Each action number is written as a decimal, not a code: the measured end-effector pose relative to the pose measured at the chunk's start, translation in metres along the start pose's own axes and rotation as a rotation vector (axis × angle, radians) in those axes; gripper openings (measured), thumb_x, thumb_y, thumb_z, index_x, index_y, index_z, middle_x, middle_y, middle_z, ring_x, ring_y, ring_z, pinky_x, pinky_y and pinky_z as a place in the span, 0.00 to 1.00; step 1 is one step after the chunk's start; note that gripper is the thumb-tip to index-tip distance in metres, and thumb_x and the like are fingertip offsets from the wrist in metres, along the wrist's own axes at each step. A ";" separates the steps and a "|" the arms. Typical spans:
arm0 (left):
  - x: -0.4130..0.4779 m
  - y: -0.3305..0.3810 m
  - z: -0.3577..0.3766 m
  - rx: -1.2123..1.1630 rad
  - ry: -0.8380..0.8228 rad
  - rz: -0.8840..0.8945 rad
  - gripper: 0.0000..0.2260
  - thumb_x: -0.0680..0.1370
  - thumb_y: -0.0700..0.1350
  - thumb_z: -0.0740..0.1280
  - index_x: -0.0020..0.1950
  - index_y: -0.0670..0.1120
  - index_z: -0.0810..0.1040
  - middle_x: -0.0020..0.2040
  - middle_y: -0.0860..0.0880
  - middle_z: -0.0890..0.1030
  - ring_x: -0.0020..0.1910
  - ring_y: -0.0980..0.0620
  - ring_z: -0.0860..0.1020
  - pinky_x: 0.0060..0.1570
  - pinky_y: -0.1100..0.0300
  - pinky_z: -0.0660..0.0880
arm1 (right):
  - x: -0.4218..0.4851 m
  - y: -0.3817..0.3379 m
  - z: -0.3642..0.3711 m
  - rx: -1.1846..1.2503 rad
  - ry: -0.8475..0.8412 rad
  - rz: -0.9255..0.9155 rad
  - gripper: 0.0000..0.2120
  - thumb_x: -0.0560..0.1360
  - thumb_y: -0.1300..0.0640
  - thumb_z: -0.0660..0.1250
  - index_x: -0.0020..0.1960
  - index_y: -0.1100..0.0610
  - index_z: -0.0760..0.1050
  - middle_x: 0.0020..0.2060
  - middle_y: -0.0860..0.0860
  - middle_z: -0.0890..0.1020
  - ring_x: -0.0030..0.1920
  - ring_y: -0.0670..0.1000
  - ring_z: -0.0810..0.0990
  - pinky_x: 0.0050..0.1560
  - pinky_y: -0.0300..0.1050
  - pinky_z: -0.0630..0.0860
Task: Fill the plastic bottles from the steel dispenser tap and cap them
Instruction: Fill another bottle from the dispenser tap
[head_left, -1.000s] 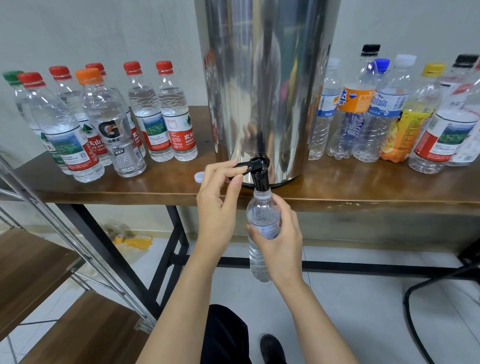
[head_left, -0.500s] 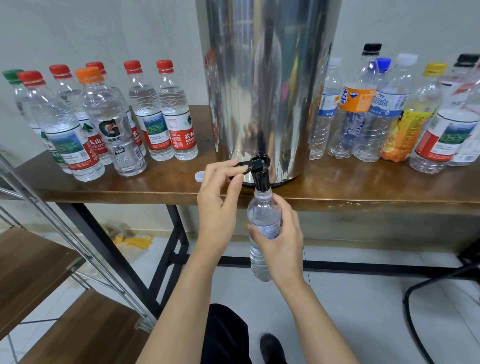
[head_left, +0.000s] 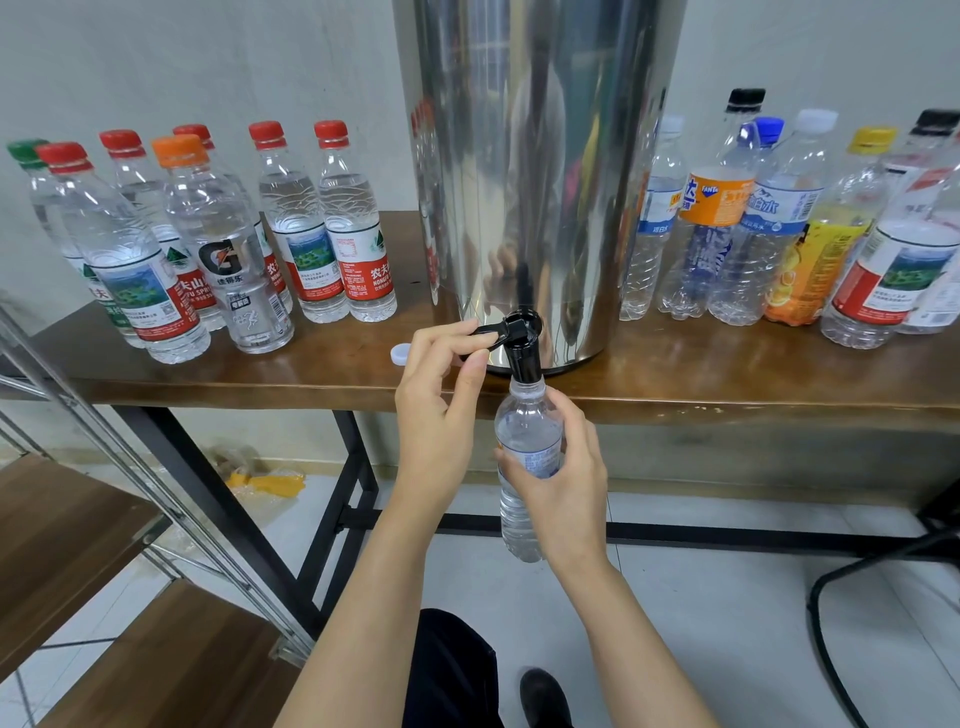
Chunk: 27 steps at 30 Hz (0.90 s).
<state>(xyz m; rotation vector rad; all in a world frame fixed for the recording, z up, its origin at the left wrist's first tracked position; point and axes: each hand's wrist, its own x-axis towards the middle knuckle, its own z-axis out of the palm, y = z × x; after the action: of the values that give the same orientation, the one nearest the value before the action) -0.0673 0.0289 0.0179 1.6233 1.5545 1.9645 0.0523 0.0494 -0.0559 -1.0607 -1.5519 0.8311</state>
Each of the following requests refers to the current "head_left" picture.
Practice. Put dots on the person's right hand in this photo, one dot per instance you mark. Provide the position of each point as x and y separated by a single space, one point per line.
570 492

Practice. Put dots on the person's left hand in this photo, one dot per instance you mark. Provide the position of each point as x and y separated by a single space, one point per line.
435 432

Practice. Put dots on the white-cap blue-label bottle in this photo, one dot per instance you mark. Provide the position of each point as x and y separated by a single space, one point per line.
528 428

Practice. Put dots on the white bottle cap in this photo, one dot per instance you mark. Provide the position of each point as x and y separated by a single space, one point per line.
399 354

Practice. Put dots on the green red label plastic bottle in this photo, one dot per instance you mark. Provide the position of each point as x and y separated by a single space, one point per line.
306 240

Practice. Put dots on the orange cap clear plastic bottle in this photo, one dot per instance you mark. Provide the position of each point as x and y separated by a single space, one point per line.
228 263

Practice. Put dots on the stainless steel water dispenser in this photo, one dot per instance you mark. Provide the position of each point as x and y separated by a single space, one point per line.
525 150

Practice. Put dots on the cluster of plastic bottles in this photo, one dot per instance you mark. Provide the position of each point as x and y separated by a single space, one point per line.
795 225

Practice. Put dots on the wooden metal shelf rack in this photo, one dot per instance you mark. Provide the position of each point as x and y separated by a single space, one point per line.
53 548

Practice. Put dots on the green label plastic water bottle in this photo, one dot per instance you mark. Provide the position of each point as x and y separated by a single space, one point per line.
36 195

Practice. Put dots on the person's left forearm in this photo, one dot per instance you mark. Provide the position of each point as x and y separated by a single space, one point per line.
375 638

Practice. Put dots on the person's right forearm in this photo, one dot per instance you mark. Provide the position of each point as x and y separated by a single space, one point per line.
642 657

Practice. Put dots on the person's black shoe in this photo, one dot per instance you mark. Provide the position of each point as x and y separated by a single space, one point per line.
545 701

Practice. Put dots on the person's black trouser leg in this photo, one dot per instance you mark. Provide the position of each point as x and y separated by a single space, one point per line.
450 678

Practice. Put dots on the yellow debris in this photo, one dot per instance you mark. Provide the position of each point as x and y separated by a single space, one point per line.
267 483

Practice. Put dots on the black metal table frame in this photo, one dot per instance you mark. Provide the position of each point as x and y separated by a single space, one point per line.
705 533

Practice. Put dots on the wooden stool with black frame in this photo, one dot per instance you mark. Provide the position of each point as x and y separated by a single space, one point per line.
882 585

